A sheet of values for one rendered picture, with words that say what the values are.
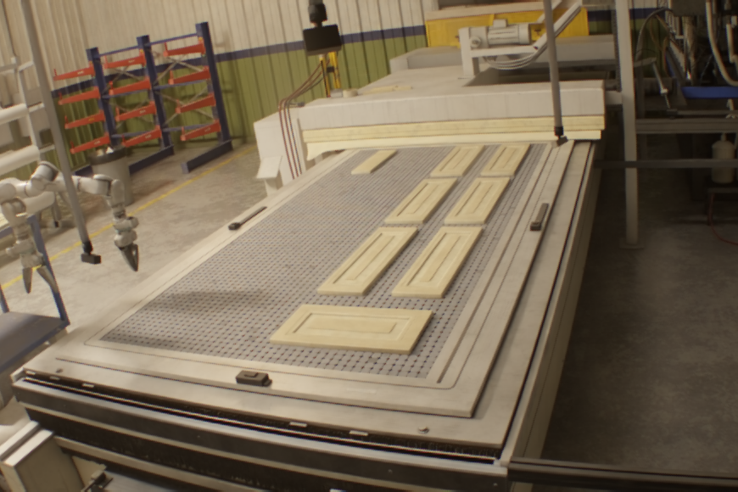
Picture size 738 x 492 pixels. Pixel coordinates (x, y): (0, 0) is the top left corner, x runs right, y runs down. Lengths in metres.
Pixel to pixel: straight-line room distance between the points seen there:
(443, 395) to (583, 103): 2.92
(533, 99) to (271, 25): 6.15
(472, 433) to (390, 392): 0.29
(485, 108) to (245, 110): 6.41
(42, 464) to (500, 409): 1.70
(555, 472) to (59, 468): 1.86
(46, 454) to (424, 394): 1.49
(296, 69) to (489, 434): 8.53
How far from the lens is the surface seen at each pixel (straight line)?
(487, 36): 5.29
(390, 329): 2.17
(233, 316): 2.51
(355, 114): 4.83
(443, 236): 2.88
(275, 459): 1.94
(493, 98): 4.50
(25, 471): 2.61
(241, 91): 10.41
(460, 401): 1.81
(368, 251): 2.83
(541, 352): 2.08
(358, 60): 9.44
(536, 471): 1.64
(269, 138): 5.65
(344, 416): 1.87
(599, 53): 6.62
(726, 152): 5.27
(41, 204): 7.70
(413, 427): 1.79
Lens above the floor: 1.93
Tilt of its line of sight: 21 degrees down
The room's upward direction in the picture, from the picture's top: 10 degrees counter-clockwise
